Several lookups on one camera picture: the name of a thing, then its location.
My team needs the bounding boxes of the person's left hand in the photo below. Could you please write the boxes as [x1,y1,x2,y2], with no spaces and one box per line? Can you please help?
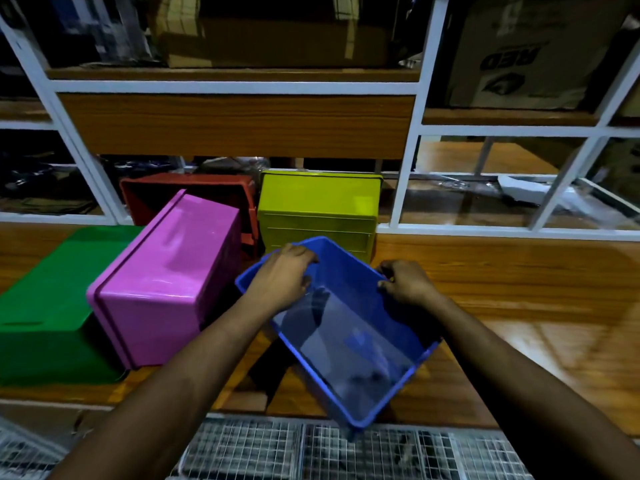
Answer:
[243,243,319,318]

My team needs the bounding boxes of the person's right hand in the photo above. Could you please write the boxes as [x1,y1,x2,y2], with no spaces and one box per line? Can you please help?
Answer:
[376,260,442,308]

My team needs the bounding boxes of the blue plastic bin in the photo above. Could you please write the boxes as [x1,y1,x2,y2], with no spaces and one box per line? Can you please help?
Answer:
[235,236,441,429]

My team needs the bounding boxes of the person's left forearm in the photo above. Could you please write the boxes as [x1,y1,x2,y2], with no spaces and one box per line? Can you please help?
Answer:
[47,294,281,480]

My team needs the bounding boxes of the person's right forearm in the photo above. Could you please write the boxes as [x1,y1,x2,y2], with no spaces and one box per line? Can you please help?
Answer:
[422,295,640,480]

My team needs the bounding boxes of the yellow-green plastic bin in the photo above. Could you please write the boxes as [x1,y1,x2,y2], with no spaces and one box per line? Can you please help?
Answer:
[257,170,384,264]

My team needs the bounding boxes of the red plastic bin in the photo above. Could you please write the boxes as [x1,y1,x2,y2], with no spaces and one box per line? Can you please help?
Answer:
[120,173,260,260]

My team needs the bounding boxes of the pink plastic bin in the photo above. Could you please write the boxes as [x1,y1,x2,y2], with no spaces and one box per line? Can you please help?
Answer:
[86,189,244,370]

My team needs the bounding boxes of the wooden shelf board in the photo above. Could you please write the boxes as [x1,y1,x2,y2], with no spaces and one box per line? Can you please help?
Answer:
[59,94,416,160]

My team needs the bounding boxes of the clear plastic wrap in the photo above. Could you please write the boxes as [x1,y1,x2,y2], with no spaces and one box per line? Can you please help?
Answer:
[497,175,640,230]

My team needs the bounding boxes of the brown cardboard box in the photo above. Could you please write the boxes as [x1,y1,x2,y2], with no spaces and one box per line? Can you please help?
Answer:
[150,0,396,69]

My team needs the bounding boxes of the printed cardboard box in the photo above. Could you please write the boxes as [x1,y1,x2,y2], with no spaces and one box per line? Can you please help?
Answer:
[442,0,636,111]

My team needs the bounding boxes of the green plastic bin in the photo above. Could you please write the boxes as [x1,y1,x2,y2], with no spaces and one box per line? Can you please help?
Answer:
[0,226,143,387]

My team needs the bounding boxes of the white metal shelf frame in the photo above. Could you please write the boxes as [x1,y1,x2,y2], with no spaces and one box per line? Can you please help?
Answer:
[0,0,640,242]

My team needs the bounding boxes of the wire mesh rack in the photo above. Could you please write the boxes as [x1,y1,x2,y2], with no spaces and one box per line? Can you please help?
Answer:
[0,415,536,480]

